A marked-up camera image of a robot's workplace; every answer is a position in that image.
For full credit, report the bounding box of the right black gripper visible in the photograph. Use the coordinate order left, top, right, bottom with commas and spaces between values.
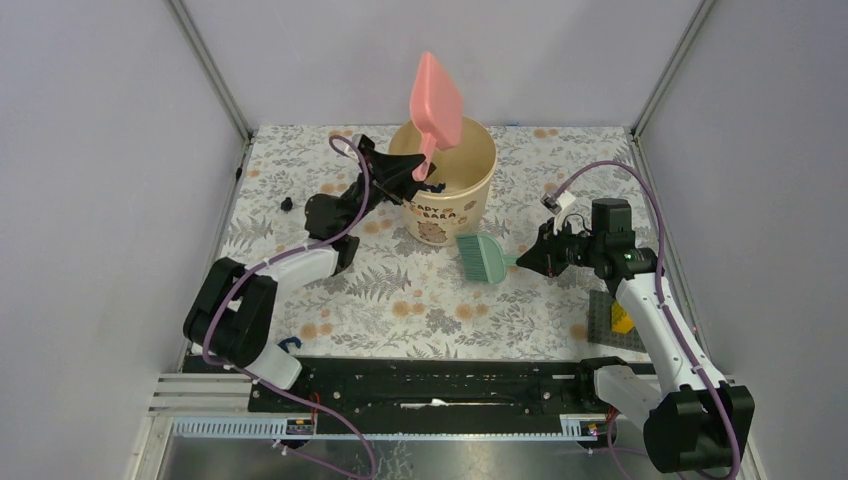
517, 216, 603, 278

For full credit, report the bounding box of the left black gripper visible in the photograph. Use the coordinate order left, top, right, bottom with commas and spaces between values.
339, 147, 434, 234

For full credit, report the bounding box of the green hand brush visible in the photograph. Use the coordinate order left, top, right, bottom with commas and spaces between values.
456, 232, 518, 284

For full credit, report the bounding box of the pink plastic dustpan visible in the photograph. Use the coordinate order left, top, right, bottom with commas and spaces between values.
409, 52, 464, 182

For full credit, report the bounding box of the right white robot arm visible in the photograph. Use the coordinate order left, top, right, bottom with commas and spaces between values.
517, 198, 755, 476

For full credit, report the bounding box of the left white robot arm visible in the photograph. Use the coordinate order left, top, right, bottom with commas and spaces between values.
183, 135, 435, 411

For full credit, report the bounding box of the beige plastic bucket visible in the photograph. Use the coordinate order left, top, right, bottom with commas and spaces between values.
403, 117, 498, 247

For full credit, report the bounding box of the grey lego baseplate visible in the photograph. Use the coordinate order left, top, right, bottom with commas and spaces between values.
587, 290, 647, 353

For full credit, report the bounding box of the yellow lego brick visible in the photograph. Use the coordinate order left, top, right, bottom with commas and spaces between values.
610, 301, 635, 335

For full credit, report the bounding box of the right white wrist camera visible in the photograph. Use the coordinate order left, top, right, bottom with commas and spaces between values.
541, 191, 576, 234

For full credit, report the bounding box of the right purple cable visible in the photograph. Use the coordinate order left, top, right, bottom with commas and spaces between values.
543, 160, 742, 480

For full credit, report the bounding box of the purple cable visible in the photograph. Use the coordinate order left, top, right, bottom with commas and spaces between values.
200, 135, 379, 480
543, 160, 742, 480

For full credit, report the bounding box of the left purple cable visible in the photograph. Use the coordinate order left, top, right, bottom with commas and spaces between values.
200, 135, 379, 480

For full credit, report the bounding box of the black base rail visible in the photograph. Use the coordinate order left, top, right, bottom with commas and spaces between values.
215, 356, 610, 439

